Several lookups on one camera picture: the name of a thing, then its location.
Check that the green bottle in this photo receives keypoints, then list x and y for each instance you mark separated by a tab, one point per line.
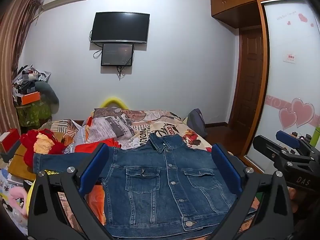
315	135

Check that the green patterned cloth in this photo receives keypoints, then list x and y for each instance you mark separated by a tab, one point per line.
33	113

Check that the red box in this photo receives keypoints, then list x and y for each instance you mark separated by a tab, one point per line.
8	140

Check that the person's right hand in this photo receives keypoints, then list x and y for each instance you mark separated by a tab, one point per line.
293	200

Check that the grey backpack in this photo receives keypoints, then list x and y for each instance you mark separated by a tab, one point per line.
196	122

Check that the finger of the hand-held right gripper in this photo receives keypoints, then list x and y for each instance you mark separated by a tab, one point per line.
266	148
287	138

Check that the brown wooden door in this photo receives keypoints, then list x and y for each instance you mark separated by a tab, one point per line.
248	80

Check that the white red sticker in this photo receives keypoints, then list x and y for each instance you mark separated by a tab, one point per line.
290	58

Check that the small black monitor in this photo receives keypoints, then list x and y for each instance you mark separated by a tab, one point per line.
117	54

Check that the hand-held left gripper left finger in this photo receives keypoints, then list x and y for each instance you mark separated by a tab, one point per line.
96	165

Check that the grey round cushion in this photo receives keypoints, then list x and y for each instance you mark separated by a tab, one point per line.
50	97

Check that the blue denim jacket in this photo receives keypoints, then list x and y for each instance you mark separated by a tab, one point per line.
150	180

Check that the black wall television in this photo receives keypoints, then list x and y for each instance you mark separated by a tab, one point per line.
120	26

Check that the red plush toy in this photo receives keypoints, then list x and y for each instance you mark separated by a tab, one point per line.
45	145

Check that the pink plush toy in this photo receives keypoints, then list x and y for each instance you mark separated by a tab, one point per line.
18	197

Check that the yellow curved tube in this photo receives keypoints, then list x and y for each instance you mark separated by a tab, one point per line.
113	100

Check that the orange box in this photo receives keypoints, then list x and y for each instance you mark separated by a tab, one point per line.
30	98

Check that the red folded garment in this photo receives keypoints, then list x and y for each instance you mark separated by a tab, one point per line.
110	142

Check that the brown striped curtain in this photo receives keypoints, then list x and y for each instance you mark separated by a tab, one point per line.
15	42

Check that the printed pillow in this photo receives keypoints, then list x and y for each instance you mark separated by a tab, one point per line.
61	128

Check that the brown cardboard box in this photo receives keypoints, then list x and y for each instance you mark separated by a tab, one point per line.
20	165

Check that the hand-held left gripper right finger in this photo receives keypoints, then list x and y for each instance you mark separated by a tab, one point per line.
226	167

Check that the printed blanket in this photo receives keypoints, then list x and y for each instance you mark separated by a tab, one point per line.
150	122

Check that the light checked cloth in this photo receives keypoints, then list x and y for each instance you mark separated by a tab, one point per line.
77	140

